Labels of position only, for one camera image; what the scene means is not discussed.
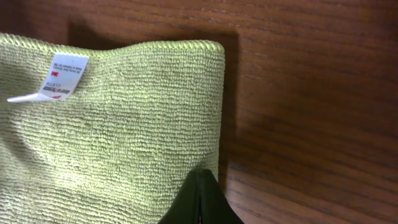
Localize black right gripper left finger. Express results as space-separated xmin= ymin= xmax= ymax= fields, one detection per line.
xmin=158 ymin=170 xmax=200 ymax=224

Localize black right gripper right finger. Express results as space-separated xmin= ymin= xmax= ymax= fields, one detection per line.
xmin=198 ymin=169 xmax=244 ymax=224

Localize light green microfiber cloth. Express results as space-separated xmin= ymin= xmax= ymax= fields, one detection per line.
xmin=1 ymin=34 xmax=225 ymax=223

